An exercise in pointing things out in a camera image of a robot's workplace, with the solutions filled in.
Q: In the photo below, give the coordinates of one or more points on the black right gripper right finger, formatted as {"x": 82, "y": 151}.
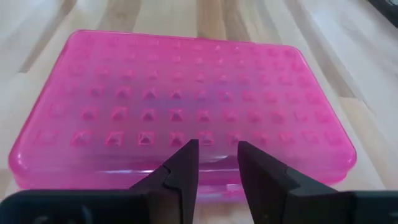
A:
{"x": 264, "y": 189}

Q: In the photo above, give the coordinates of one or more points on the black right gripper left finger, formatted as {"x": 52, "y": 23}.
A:
{"x": 180, "y": 177}

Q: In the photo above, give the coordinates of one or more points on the clear supply box pink lid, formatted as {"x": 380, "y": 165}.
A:
{"x": 186, "y": 93}

